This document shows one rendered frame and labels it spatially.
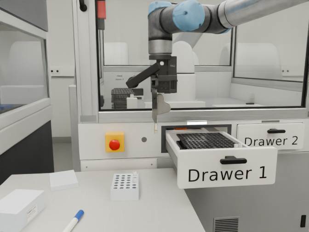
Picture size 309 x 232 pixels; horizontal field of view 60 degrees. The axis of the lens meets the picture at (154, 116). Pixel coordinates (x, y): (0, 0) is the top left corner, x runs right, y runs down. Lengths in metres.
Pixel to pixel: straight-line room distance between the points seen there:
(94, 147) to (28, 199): 0.37
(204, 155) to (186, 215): 0.17
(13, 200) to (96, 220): 0.22
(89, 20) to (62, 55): 3.32
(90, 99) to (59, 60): 3.35
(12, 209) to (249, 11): 0.77
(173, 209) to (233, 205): 0.51
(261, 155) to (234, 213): 0.51
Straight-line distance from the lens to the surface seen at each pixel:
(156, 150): 1.09
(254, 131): 1.17
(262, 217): 1.36
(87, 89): 1.05
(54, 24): 4.43
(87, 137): 1.08
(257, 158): 0.83
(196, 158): 0.76
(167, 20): 0.78
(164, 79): 0.82
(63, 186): 0.96
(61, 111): 4.42
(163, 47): 0.82
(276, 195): 1.34
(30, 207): 0.80
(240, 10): 0.77
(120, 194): 0.85
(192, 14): 0.74
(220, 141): 0.98
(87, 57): 1.04
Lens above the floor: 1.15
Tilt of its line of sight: 10 degrees down
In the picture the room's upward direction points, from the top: straight up
